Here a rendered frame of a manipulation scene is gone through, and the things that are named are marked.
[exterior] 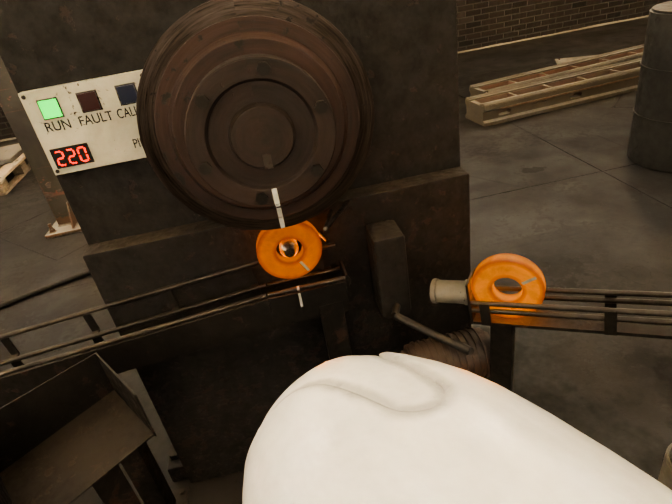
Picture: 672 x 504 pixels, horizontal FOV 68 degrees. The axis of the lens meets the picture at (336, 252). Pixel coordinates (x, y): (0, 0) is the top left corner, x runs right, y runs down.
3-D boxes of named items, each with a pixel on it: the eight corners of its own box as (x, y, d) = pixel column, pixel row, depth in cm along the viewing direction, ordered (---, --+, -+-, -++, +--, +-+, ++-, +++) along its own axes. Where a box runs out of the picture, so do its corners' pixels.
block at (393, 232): (373, 298, 137) (362, 222, 125) (401, 292, 138) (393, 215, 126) (383, 321, 128) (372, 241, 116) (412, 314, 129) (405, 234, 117)
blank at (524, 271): (499, 319, 117) (497, 327, 114) (459, 270, 114) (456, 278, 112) (561, 294, 107) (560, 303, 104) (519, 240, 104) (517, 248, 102)
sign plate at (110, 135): (58, 172, 112) (20, 91, 103) (173, 149, 114) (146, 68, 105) (54, 176, 110) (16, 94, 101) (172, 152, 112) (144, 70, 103)
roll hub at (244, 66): (320, 41, 90) (341, 182, 104) (166, 68, 88) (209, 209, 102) (325, 44, 85) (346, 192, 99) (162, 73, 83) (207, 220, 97)
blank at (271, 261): (241, 243, 116) (241, 250, 113) (292, 202, 113) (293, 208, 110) (285, 283, 123) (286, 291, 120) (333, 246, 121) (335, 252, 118)
